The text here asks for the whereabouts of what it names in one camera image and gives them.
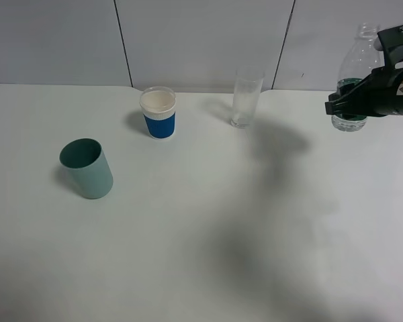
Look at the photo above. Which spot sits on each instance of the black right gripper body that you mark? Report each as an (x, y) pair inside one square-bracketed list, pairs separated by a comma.
[(383, 88)]

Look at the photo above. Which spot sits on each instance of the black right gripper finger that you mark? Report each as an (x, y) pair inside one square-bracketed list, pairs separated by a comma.
[(391, 41), (355, 98)]

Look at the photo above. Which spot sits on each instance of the clear green-labelled water bottle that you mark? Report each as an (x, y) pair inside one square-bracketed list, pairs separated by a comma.
[(360, 60)]

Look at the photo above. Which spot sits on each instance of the blue sleeved paper cup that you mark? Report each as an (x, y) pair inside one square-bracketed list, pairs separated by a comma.
[(158, 108)]

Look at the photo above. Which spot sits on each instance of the teal green plastic cup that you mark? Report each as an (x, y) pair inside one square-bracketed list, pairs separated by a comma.
[(85, 164)]

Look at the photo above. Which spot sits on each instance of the tall clear glass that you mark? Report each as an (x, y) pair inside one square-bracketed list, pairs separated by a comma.
[(247, 89)]

